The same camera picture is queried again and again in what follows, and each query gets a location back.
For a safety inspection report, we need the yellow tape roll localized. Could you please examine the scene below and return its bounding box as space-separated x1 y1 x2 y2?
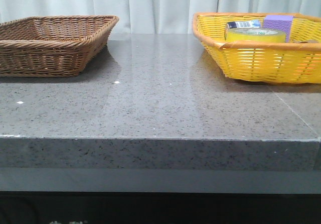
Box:
225 28 286 43

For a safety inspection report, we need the white curtain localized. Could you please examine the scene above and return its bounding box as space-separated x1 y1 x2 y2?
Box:
1 0 320 34

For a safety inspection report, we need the brown wicker basket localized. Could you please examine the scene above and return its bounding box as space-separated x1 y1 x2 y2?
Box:
1 15 119 77

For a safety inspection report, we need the small labelled jar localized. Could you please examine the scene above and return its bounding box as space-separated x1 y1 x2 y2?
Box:
225 20 261 30

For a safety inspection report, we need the yellow woven basket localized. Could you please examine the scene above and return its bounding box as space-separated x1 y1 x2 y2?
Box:
192 12 320 84

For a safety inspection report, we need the purple foam block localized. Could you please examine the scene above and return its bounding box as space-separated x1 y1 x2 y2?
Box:
263 15 294 42

